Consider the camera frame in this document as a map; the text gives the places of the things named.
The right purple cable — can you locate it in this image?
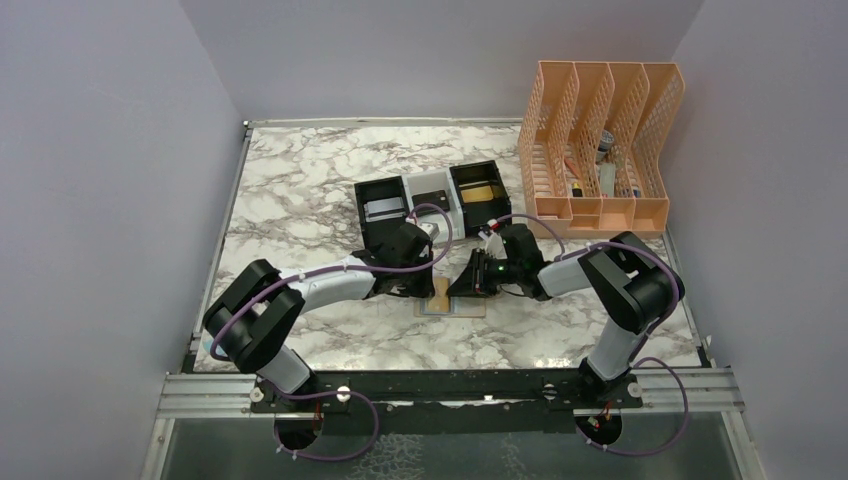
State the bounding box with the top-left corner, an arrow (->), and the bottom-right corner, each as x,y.
483,213 -> 692,458

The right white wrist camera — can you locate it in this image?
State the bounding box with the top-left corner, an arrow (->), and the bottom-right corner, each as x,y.
479,219 -> 506,259

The black metal base rail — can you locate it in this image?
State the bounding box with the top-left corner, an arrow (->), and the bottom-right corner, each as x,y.
158,367 -> 743,439

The grey tape roll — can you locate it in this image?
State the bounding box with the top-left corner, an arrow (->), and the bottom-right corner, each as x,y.
595,129 -> 615,163

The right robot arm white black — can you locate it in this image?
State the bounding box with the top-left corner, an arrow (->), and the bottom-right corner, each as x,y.
447,224 -> 685,407

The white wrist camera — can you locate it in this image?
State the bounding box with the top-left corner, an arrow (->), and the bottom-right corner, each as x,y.
412,222 -> 440,245
479,219 -> 506,259

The gold card in tray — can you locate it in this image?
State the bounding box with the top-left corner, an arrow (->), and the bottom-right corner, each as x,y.
460,185 -> 495,204

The black card in tray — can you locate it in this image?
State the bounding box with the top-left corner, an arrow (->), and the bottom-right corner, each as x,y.
412,190 -> 451,212

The orange plastic desk organizer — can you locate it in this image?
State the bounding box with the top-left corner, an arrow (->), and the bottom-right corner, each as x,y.
518,61 -> 685,239

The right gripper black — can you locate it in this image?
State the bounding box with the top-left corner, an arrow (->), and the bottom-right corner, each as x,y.
447,247 -> 522,297

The silver card in tray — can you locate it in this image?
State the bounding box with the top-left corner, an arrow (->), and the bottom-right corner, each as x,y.
363,197 -> 406,223

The purple cable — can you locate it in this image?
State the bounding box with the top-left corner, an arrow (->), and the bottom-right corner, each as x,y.
483,213 -> 692,458
209,202 -> 456,362

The black white card tray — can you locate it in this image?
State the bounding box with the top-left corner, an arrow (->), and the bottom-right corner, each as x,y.
354,161 -> 512,249

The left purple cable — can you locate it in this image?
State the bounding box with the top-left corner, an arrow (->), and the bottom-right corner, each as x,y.
209,202 -> 456,362

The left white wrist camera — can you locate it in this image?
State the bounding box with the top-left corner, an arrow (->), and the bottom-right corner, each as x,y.
412,222 -> 440,245

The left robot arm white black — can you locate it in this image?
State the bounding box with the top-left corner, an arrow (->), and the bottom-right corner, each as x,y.
202,221 -> 437,411

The gold card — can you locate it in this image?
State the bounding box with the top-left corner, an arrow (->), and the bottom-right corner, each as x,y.
460,185 -> 495,204
423,277 -> 451,315

